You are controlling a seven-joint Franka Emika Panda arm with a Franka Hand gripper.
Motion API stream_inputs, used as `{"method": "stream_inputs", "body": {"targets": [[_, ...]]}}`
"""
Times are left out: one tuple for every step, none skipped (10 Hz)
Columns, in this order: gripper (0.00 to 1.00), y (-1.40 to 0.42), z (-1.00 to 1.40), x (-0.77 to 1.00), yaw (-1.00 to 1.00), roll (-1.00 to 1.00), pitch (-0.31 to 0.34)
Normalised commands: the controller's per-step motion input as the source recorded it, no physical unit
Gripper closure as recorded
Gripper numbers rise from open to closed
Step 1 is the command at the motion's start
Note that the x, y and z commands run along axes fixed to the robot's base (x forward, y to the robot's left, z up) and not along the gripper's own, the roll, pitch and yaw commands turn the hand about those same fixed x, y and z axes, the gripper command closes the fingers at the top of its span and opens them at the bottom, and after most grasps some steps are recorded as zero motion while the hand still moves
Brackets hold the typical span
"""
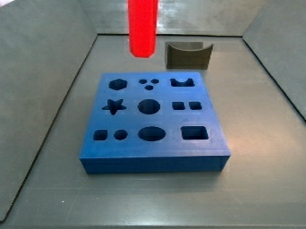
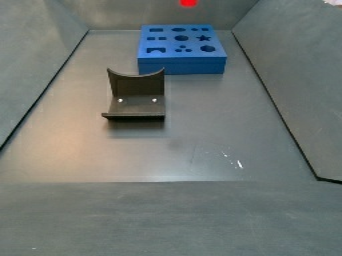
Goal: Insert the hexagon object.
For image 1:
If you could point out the red hexagonal peg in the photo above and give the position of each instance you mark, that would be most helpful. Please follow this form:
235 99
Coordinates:
142 23

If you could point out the dark curved cradle block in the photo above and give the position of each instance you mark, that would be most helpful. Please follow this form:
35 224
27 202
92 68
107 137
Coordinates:
187 55

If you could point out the blue shape sorting block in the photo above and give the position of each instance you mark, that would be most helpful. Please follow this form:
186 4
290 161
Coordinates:
152 125

